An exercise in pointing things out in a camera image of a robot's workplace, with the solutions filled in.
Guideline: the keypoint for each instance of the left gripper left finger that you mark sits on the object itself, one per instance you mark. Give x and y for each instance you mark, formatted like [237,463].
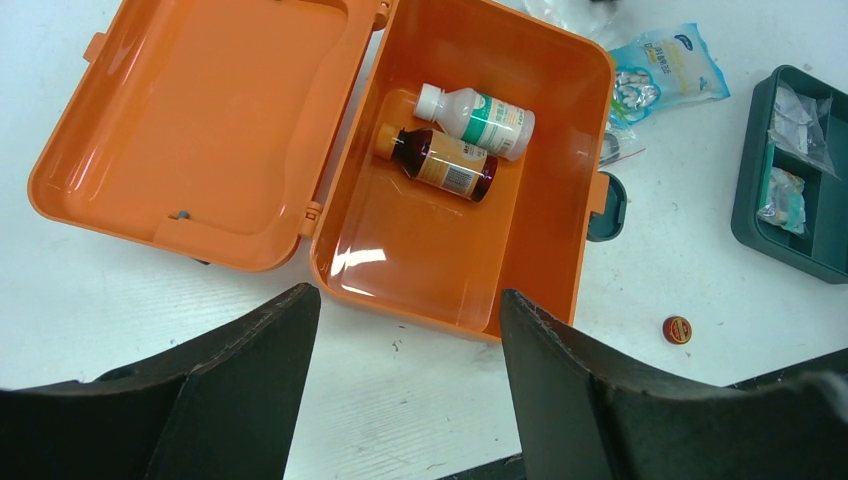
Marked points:
[223,405]

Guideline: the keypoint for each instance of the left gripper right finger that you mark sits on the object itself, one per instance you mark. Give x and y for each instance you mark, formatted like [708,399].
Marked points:
[585,410]

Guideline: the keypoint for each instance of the brown bottle orange cap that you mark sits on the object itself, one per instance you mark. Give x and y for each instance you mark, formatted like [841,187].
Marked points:
[439,160]

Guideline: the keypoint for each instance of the small teal wipe packet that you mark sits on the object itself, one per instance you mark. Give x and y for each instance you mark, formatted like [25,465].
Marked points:
[782,203]

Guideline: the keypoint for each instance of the teal divided tray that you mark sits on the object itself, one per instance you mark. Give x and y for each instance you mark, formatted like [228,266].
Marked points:
[822,251]

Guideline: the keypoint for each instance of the white bottle green label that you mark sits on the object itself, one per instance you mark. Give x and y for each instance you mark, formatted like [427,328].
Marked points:
[501,128]

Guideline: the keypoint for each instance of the orange plastic medicine box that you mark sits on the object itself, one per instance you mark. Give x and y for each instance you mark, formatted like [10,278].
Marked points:
[230,131]

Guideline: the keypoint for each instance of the blue snack packet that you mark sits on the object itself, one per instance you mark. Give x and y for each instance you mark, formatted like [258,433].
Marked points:
[663,69]

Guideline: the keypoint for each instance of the clear zip bag gauze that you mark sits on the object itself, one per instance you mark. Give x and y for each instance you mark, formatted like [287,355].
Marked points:
[619,143]

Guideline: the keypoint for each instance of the zip bag of wipes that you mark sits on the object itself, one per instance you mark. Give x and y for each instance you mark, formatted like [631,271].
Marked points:
[797,127]

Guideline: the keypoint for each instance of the white gauze packet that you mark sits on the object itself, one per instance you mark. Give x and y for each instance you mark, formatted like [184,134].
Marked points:
[582,17]

